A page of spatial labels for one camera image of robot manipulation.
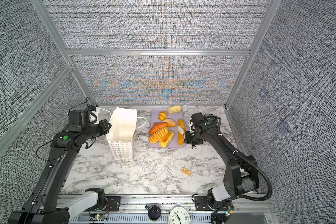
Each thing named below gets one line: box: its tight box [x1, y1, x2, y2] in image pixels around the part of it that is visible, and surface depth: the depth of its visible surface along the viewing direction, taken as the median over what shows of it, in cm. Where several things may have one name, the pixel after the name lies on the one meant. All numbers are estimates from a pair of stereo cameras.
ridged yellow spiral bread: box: [148, 126, 169, 144], surface depth 95 cm
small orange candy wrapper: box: [181, 167, 193, 176], surface depth 85 cm
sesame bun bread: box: [161, 118, 177, 127], surface depth 105 cm
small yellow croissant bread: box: [158, 111, 168, 121], surface depth 111 cm
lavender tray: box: [148, 107, 185, 148], surface depth 99 cm
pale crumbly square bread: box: [168, 105, 182, 114], surface depth 115 cm
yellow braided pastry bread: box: [158, 130, 175, 148], surface depth 96 cm
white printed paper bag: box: [106, 107, 138, 161], surface depth 76 cm
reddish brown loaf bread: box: [149, 122, 168, 135], surface depth 100 cm
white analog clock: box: [168, 205, 191, 224], surface depth 68 cm
